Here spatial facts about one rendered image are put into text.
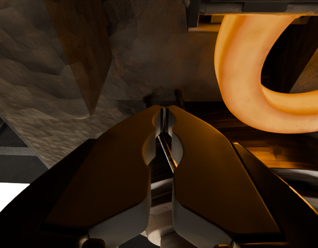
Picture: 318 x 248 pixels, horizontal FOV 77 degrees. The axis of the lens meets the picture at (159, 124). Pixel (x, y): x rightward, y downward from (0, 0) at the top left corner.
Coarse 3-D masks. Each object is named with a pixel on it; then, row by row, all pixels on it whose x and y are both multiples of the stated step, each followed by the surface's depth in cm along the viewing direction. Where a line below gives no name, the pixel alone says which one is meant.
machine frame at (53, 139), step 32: (128, 0) 19; (160, 0) 19; (128, 32) 21; (160, 32) 21; (288, 32) 27; (128, 64) 25; (160, 64) 24; (192, 64) 24; (288, 64) 27; (128, 96) 29; (160, 96) 28; (192, 96) 28; (32, 128) 45; (64, 128) 44; (96, 128) 44
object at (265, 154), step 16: (256, 144) 26; (272, 144) 26; (288, 144) 27; (304, 144) 27; (160, 160) 31; (272, 160) 25; (288, 160) 25; (304, 160) 25; (160, 176) 28; (288, 176) 25; (304, 176) 24; (160, 192) 30
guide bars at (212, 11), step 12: (204, 0) 10; (204, 12) 11; (216, 12) 11; (228, 12) 11; (240, 12) 11; (252, 12) 11; (264, 12) 11; (276, 12) 11; (288, 12) 11; (300, 12) 10; (312, 12) 10
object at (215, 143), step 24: (168, 120) 11; (192, 120) 10; (192, 144) 8; (216, 144) 8; (192, 168) 7; (216, 168) 7; (240, 168) 7; (192, 192) 6; (216, 192) 6; (240, 192) 6; (192, 216) 6; (216, 216) 5; (240, 216) 5; (264, 216) 5; (192, 240) 6; (216, 240) 6
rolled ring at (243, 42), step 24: (240, 24) 13; (264, 24) 13; (288, 24) 13; (216, 48) 17; (240, 48) 14; (264, 48) 14; (216, 72) 18; (240, 72) 16; (240, 96) 18; (264, 96) 18; (288, 96) 21; (312, 96) 21; (240, 120) 20; (264, 120) 20; (288, 120) 20; (312, 120) 20
